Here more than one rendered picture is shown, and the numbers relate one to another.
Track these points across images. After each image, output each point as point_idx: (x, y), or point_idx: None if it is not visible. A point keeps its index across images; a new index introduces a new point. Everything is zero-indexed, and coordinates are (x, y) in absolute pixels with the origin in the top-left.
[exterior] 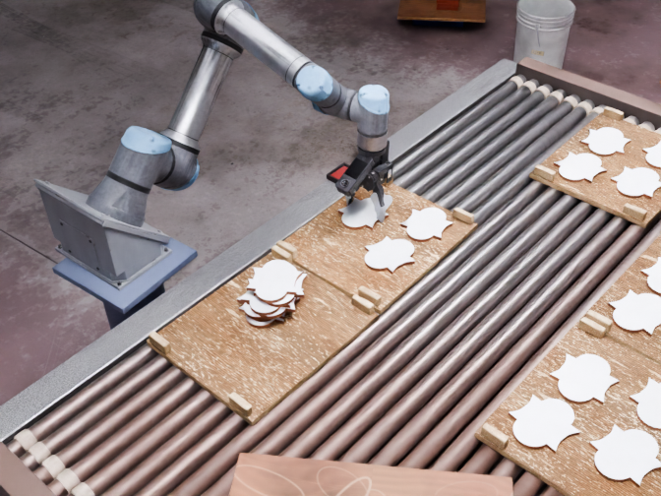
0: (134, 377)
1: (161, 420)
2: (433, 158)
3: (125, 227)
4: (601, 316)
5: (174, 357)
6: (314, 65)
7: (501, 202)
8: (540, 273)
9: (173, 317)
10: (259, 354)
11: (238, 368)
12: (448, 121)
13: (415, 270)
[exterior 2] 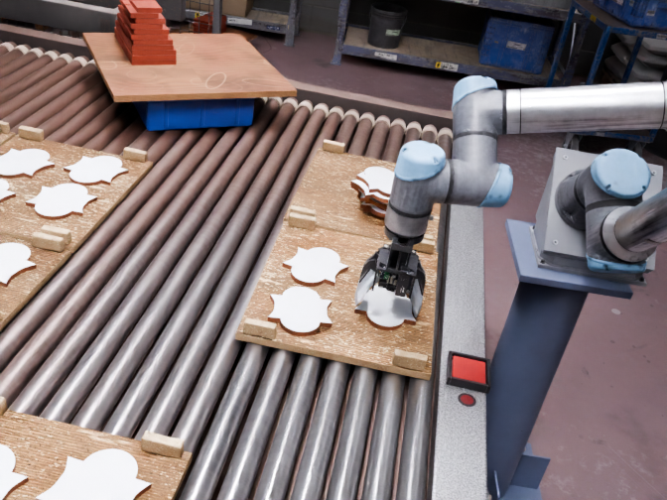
0: None
1: (379, 149)
2: (376, 452)
3: (551, 182)
4: (46, 236)
5: None
6: (495, 94)
7: (221, 402)
8: (128, 300)
9: None
10: (354, 177)
11: (359, 169)
12: None
13: (277, 261)
